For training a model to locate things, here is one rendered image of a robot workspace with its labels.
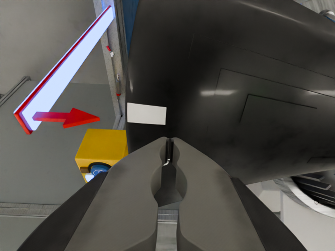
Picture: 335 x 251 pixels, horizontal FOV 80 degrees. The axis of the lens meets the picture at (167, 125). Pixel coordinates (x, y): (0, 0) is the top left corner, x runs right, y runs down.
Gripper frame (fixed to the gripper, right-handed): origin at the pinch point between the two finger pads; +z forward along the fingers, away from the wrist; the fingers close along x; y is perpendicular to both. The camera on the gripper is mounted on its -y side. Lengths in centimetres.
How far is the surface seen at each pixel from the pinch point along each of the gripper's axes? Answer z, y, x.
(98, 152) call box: 23.7, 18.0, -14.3
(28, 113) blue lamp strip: 4.5, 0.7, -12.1
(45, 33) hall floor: 129, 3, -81
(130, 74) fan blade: 4.5, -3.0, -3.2
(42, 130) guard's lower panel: 86, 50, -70
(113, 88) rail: 41.3, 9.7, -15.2
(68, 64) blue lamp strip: 13.1, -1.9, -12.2
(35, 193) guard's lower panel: 51, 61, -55
